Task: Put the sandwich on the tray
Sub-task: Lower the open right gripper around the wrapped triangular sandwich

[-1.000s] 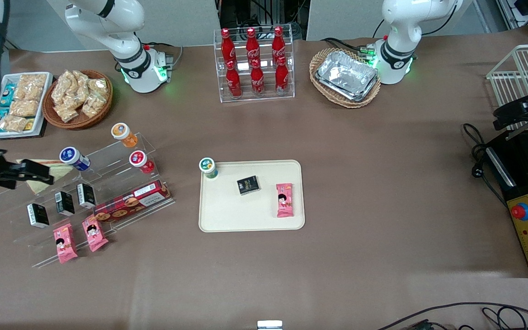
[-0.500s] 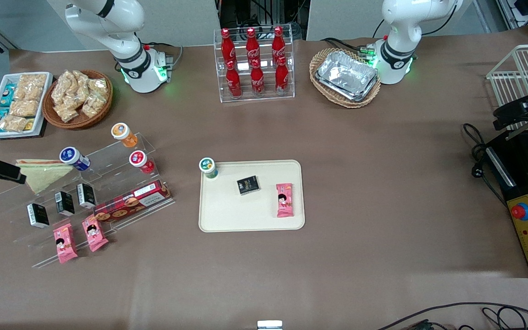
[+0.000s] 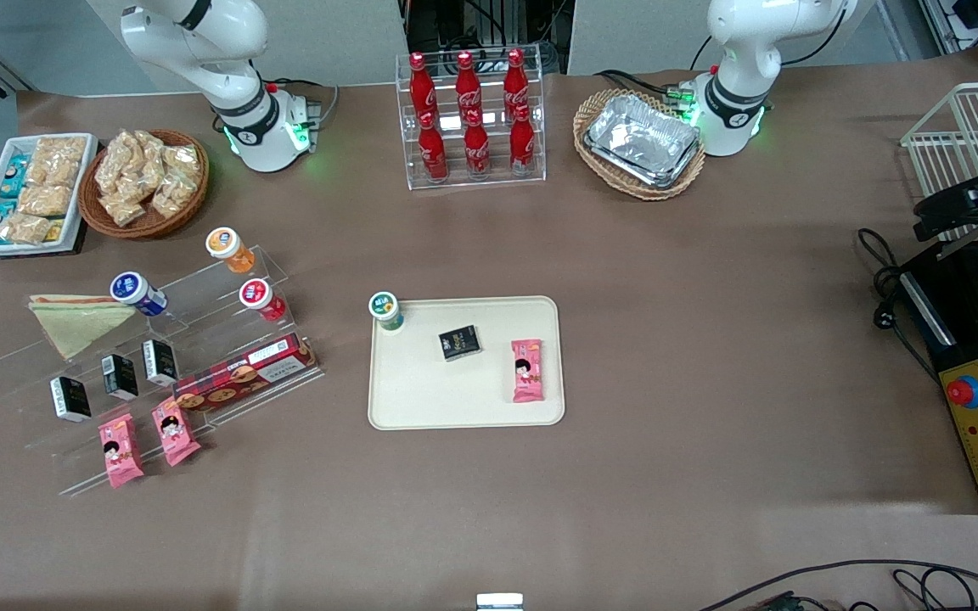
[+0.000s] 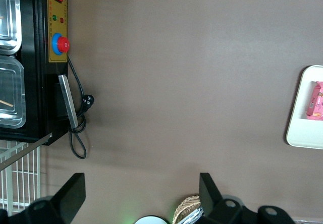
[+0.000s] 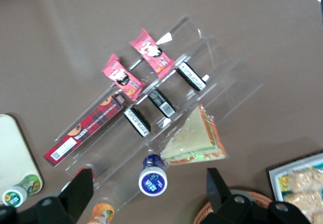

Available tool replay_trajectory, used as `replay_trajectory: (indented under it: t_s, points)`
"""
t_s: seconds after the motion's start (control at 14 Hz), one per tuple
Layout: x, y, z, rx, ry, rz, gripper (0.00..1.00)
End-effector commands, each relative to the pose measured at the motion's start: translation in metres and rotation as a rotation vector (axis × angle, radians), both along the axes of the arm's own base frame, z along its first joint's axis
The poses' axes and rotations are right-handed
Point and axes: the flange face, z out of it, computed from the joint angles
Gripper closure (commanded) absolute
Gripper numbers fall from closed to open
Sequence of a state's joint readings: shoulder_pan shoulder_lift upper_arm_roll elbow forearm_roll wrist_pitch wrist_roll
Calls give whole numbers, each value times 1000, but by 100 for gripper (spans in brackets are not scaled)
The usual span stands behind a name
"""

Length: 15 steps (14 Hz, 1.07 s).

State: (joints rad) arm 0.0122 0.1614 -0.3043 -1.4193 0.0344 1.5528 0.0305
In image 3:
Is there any black cable bundle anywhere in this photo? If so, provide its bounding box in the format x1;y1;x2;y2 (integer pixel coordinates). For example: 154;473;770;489
700;558;978;611

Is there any black power cable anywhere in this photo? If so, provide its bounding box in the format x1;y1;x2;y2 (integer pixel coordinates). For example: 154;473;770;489
857;227;941;384

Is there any red cola bottle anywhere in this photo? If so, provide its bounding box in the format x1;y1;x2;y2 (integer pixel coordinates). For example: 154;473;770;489
454;50;484;121
463;109;492;178
503;48;531;116
509;103;537;176
408;52;440;121
417;109;450;182

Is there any triangle sandwich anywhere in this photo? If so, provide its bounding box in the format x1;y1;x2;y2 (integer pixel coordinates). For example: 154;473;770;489
28;294;138;361

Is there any blue capped small bottle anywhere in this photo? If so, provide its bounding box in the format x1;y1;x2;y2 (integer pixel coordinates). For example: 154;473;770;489
110;271;170;318

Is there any white wire rack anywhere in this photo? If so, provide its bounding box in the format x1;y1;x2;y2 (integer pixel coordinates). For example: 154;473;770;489
900;81;978;244

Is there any small black box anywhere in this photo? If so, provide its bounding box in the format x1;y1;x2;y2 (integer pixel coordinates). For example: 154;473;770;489
49;376;93;423
142;339;181;388
101;353;140;401
438;324;484;363

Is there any clear puffed snack bag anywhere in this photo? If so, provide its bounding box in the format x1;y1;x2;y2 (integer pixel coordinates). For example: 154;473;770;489
133;131;170;184
96;131;138;195
151;174;198;221
98;191;147;228
162;143;204;184

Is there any aluminium frame profile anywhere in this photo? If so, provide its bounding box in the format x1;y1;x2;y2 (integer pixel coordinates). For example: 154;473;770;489
917;0;978;61

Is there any clear acrylic tiered shelf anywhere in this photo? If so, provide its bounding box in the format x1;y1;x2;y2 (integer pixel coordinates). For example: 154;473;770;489
0;245;327;498

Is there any orange capped small bottle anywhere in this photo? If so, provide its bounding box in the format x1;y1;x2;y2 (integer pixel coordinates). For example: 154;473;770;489
205;227;257;275

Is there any black equipment cabinet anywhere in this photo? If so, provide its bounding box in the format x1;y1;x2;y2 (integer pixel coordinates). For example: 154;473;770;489
403;0;576;78

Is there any dark brown wicker basket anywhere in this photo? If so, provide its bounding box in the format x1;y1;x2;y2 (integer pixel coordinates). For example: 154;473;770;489
77;128;211;241

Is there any green capped small bottle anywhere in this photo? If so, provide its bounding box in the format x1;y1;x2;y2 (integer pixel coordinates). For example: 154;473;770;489
369;291;406;334

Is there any black sealing machine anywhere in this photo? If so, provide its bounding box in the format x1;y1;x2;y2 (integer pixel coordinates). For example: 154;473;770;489
896;241;978;516

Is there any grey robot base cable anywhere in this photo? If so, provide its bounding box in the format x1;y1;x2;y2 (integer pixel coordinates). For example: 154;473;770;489
272;77;342;130

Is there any clear acrylic bottle rack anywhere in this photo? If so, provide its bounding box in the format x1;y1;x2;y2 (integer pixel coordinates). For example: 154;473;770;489
395;46;548;192

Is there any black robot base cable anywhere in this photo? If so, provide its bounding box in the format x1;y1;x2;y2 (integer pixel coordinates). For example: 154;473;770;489
594;69;694;99

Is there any black machine lever handle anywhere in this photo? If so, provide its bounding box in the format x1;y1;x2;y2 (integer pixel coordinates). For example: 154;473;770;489
913;165;978;244

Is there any pink cartoon snack packet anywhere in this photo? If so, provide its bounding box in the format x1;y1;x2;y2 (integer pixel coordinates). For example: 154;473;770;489
98;412;146;490
151;396;202;468
510;338;547;404

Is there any clear beige cracker packet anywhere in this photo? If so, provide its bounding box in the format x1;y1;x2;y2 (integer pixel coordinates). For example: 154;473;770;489
30;136;87;190
17;184;75;218
0;212;53;246

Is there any aluminium foil tray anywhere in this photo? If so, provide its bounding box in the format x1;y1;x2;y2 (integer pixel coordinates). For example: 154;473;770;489
587;93;701;176
583;136;703;190

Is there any long red cookie box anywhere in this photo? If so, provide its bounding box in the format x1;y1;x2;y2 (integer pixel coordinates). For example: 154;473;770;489
171;332;321;415

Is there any red capped small bottle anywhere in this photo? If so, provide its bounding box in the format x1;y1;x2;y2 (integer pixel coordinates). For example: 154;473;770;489
239;278;288;324

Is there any white rectangular snack tray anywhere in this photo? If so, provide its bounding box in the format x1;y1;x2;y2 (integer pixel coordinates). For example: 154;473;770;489
0;132;100;258

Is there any beige plastic serving tray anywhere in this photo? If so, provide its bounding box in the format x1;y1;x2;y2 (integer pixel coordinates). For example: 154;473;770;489
368;295;566;431

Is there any light tan wicker basket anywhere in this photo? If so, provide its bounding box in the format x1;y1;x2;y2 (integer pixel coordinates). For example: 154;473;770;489
572;88;707;202

